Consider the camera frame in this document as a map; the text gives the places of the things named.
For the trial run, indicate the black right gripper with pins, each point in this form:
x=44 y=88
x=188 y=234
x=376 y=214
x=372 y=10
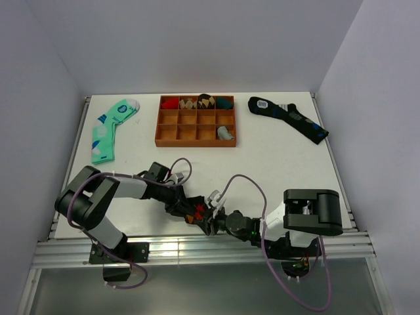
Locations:
x=209 y=221

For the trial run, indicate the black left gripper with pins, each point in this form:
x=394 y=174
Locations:
x=179 y=207

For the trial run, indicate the red yellow argyle sock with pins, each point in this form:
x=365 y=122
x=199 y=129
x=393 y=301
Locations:
x=196 y=214

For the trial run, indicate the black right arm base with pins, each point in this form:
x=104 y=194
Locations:
x=296 y=262

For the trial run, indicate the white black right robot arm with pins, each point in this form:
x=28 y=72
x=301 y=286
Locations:
x=302 y=216

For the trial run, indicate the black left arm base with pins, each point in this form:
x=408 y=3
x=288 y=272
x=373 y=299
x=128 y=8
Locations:
x=117 y=262

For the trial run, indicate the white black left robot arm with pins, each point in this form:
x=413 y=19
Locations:
x=87 y=198

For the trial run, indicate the rolled grey sock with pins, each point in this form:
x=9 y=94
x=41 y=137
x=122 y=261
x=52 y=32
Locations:
x=224 y=134

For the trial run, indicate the brown wooden compartment tray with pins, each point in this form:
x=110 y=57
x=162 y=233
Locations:
x=194 y=128

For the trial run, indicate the mint green sock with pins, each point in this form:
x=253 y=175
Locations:
x=104 y=129

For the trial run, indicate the rolled beige argyle sock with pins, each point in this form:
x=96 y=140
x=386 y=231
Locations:
x=188 y=103

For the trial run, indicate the rolled red sock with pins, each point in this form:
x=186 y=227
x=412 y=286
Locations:
x=171 y=104

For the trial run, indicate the rolled black argyle sock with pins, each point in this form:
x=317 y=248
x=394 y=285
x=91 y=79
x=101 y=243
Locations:
x=205 y=101

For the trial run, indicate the rolled dark teal sock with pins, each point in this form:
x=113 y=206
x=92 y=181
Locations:
x=223 y=104

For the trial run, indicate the black blue sock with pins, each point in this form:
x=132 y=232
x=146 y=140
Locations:
x=290 y=115

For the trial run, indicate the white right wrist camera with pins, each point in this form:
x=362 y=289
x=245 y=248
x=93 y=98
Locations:
x=215 y=203

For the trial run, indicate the aluminium front rail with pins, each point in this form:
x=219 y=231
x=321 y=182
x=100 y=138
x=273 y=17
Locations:
x=192 y=250

